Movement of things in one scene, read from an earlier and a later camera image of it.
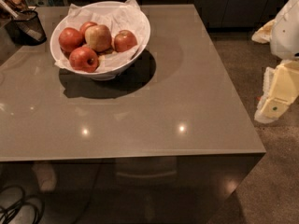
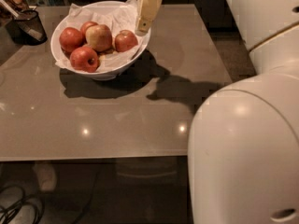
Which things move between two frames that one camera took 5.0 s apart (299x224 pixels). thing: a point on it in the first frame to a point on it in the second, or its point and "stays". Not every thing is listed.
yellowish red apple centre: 98,36 stays
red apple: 124,40 stays
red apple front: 83,59 stays
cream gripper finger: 280,88 to 149,3
